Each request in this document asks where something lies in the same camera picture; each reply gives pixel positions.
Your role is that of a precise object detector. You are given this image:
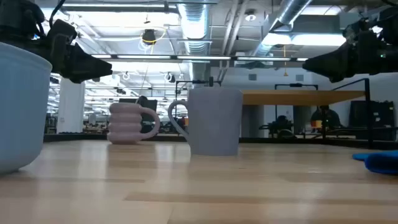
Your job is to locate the wooden shelf with black posts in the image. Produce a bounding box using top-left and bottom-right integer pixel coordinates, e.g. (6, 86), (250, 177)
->
(208, 76), (373, 149)

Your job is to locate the LED light bar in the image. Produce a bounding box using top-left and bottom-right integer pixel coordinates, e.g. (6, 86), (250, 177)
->
(90, 54), (308, 62)

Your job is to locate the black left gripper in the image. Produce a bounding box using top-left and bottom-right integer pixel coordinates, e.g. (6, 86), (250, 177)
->
(0, 19), (113, 84)

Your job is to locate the black ceiling camera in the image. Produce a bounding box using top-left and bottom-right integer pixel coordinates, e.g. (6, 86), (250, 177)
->
(142, 29), (157, 45)

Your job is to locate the person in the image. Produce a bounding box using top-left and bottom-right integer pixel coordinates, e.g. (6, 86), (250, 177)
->
(310, 105), (342, 131)

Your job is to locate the blue cloth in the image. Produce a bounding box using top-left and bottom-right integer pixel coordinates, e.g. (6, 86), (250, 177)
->
(351, 149), (398, 175)

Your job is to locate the dark background monitor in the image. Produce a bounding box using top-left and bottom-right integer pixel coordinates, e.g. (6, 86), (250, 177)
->
(118, 95), (159, 123)

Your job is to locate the lavender mug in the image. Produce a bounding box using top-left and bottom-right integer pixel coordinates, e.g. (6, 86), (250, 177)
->
(167, 86), (244, 157)

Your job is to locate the light blue mug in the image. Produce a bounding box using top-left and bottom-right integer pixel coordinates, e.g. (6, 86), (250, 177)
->
(0, 42), (53, 175)

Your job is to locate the black equipment case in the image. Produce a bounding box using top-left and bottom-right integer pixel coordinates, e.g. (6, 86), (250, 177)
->
(349, 100), (396, 141)

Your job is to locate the pink ribbed mug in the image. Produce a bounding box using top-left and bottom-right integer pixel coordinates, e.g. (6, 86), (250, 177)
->
(106, 102), (161, 145)

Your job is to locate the white building column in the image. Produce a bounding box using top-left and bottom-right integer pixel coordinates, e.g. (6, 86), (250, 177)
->
(57, 77), (86, 134)

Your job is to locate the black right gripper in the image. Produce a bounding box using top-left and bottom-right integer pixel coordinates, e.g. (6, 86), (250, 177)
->
(302, 6), (398, 83)

